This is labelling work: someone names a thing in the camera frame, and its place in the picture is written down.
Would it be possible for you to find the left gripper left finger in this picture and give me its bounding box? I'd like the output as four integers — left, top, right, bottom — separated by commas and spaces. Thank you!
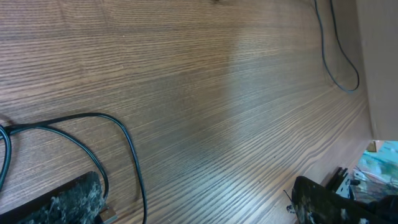
1, 171, 104, 224

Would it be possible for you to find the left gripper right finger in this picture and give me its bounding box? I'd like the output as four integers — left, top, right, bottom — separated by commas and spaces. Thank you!
287, 176, 392, 224

